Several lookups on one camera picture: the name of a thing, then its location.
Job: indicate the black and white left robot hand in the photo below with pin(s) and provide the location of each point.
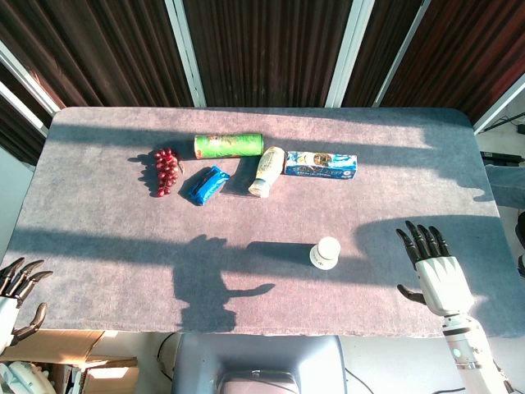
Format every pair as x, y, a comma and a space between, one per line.
8, 316

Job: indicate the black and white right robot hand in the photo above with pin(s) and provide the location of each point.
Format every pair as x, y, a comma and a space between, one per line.
443, 283

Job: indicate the white paper cup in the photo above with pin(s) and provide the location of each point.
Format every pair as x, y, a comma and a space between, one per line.
325, 253

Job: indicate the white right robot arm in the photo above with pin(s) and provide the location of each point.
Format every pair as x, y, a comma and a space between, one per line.
476, 357

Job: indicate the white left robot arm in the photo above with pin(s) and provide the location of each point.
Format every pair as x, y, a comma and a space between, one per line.
20, 377

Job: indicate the brown cardboard box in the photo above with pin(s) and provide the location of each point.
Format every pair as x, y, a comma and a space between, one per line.
69, 349

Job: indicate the grey-blue side furniture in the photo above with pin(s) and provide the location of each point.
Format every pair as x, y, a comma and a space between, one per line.
508, 186

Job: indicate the grey-blue tablecloth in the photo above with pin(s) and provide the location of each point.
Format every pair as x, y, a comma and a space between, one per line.
123, 246

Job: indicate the black power strip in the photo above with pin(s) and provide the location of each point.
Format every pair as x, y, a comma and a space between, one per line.
500, 157

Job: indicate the blue cookie box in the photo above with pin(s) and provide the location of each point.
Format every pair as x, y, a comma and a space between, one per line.
320, 165

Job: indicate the grey robot torso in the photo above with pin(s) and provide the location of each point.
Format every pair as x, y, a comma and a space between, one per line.
258, 353

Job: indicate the cream plastic bottle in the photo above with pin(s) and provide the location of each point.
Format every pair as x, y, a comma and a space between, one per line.
268, 168

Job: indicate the red grape bunch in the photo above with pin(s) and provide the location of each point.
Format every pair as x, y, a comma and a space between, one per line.
167, 170

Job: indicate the blue snack packet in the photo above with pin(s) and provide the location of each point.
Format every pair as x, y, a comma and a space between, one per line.
205, 184

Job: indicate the green chips can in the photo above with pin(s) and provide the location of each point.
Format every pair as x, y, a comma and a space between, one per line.
229, 145

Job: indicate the white window post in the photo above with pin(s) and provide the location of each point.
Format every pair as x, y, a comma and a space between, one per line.
400, 53
498, 108
24, 86
344, 53
186, 53

